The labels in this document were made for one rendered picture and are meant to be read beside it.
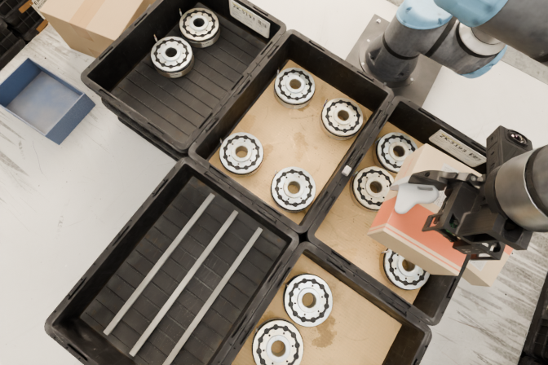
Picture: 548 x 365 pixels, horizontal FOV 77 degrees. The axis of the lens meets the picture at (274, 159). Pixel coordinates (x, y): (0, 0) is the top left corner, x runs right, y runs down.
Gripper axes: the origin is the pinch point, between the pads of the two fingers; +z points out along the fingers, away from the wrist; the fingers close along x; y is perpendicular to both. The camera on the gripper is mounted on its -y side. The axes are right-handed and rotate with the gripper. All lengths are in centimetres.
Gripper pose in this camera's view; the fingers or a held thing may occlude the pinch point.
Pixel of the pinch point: (433, 208)
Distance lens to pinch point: 59.2
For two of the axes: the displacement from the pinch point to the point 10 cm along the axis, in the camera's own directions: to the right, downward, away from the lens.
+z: -0.6, 2.9, 9.6
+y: -5.2, 8.1, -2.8
